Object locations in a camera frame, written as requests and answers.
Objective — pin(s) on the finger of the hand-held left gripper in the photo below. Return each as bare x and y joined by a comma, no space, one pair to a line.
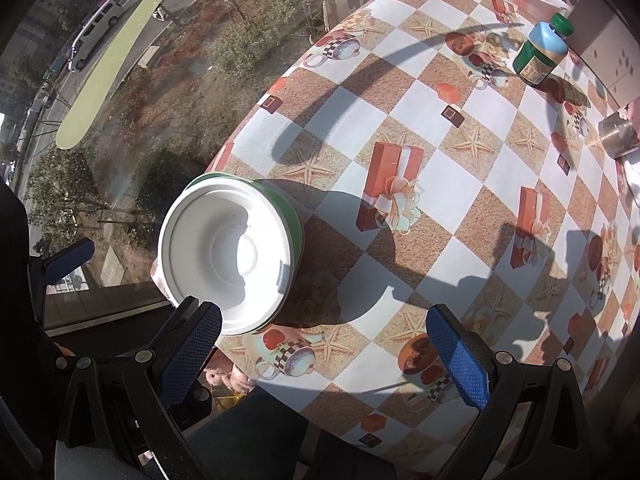
67,260

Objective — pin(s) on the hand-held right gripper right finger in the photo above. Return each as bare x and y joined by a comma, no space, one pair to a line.
460,360

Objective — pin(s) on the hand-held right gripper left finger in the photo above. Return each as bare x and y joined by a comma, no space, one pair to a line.
190,355

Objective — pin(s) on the white bowl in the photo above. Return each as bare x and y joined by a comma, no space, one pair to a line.
225,255

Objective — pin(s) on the green plate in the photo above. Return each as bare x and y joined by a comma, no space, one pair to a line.
296,230

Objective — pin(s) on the printed checkered tablecloth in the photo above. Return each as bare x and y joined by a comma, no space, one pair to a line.
450,185

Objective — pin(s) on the pale yellow window strip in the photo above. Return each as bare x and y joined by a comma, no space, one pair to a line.
110,65

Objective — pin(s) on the white van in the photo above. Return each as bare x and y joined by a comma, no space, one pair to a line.
95,30

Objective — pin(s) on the metal cup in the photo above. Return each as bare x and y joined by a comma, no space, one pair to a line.
617,135

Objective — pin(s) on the green bottle with cap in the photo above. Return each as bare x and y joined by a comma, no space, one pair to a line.
540,52

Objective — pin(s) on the brown window frame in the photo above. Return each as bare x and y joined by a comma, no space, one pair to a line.
105,305

